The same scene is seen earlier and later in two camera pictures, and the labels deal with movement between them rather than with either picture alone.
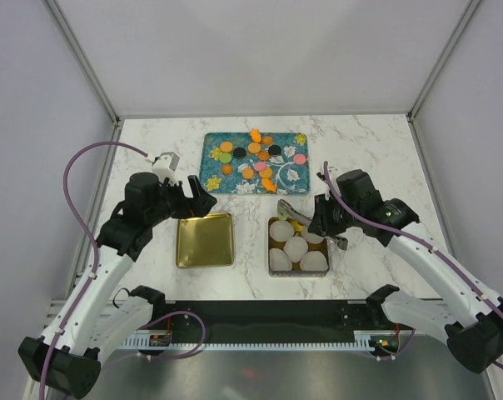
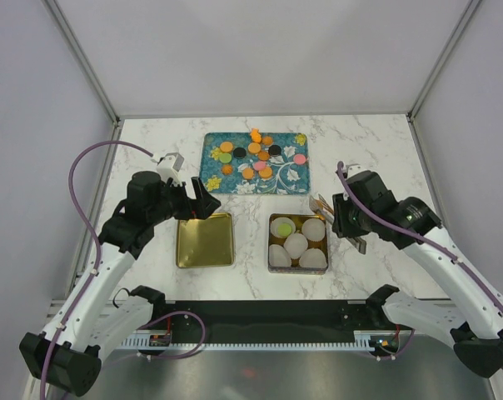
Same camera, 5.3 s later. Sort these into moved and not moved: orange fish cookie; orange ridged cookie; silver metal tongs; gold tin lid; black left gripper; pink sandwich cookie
Moved: silver metal tongs; orange fish cookie
Not moved: gold tin lid; orange ridged cookie; pink sandwich cookie; black left gripper
